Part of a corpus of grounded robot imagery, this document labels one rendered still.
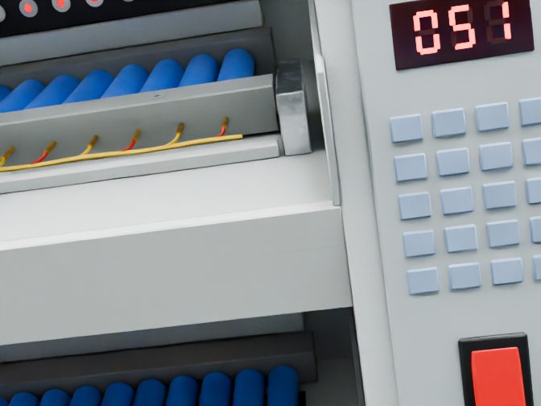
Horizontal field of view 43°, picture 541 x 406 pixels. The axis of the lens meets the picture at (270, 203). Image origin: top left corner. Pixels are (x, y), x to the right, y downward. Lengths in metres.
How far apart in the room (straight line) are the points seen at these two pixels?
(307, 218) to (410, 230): 0.04
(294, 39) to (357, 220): 0.22
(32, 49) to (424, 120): 0.28
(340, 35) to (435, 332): 0.11
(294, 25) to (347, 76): 0.21
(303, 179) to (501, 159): 0.08
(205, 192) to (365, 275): 0.07
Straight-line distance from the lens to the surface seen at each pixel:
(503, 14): 0.25
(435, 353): 0.26
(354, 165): 0.24
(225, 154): 0.29
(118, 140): 0.33
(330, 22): 0.24
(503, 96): 0.25
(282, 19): 0.45
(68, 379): 0.46
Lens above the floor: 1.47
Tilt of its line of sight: 7 degrees down
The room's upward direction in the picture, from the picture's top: 8 degrees counter-clockwise
